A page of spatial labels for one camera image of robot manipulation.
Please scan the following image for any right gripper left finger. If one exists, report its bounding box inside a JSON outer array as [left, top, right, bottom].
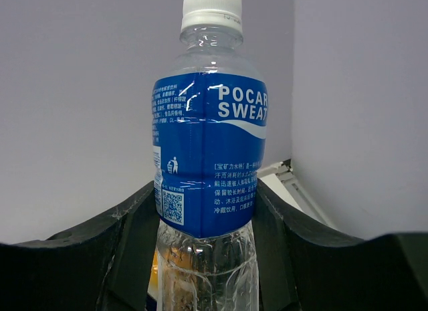
[[1, 183, 159, 310]]

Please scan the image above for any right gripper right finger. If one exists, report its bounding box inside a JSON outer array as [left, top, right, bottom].
[[252, 182, 427, 310]]

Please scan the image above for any orange juice bottle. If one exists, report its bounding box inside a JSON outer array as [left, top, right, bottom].
[[148, 250, 158, 300]]

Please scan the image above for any clear bottle blue label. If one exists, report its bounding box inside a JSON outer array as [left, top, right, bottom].
[[152, 0, 269, 310]]

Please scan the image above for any aluminium table edge rail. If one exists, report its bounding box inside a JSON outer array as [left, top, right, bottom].
[[257, 159, 338, 230]]

